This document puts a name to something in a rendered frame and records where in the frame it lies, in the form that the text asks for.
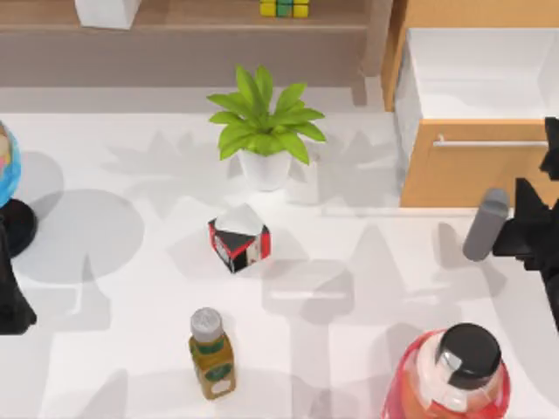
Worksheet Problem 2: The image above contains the pale grey rounded box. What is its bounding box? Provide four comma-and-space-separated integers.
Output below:
461, 188, 512, 263

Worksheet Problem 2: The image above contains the pale wooden drawer front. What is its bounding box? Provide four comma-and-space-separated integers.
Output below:
398, 118, 559, 209

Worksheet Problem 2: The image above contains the white drawer inside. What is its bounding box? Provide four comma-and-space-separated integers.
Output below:
394, 27, 559, 193

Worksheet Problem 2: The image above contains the red jar with black lid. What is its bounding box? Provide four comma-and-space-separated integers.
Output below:
381, 322, 512, 419

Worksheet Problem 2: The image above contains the wooden cupboard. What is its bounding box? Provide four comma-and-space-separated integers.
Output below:
380, 0, 559, 113

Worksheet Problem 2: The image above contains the green plant in white pot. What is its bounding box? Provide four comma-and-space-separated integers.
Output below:
206, 64, 328, 193

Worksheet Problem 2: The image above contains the red and black tissue box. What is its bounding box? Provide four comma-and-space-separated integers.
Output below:
207, 202, 273, 275

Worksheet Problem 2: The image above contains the yellow and green puzzle cube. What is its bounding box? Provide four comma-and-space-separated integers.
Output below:
259, 0, 309, 20

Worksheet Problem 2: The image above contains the olive green bottle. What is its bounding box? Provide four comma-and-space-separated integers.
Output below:
188, 306, 239, 402

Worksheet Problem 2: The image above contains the wooden open shelf unit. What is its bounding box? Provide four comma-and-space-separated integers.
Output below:
0, 0, 394, 106

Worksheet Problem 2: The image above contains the white box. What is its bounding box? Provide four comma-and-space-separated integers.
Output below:
73, 0, 143, 31

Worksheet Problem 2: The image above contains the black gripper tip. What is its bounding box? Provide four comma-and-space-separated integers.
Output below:
0, 214, 38, 337

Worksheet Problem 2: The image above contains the blue globe on black stand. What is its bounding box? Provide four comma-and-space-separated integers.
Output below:
0, 119, 38, 259

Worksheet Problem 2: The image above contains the long metal handle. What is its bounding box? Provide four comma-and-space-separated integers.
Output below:
432, 134, 549, 150

